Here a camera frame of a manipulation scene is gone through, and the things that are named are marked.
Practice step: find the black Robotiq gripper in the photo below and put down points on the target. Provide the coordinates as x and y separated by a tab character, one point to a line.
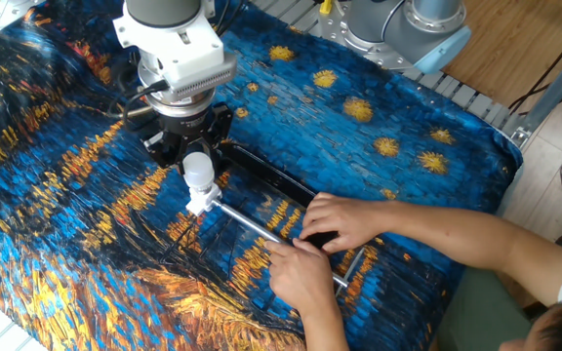
188	129

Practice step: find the white light bulb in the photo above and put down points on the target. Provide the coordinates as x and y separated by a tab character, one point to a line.
198	170

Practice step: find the black C-clamp with silver screw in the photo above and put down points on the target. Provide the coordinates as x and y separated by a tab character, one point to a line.
271	176

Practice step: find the person's right forearm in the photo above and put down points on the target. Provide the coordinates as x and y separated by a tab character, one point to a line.
481	244

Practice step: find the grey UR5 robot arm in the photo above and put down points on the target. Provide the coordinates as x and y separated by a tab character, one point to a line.
164	12

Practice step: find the person's left forearm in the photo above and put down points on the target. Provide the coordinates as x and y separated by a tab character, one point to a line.
327	334

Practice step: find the person's right hand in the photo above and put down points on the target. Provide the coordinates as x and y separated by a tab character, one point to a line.
349	219

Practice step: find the person's left hand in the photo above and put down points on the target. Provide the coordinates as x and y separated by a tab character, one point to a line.
303	278

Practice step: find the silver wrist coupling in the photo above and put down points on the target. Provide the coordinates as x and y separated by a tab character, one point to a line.
178	105

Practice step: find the starry night painting tablecloth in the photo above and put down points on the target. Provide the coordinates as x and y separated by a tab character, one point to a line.
334	122

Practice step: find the yellow plastic clip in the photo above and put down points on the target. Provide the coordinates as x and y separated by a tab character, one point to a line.
326	7

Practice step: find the green trousers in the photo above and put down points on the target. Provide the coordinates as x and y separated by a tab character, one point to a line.
481	317

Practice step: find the white wrist mount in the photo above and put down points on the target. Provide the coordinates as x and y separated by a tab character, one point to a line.
183	53

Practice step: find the aluminium frame post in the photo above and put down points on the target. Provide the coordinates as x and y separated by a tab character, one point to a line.
554	88

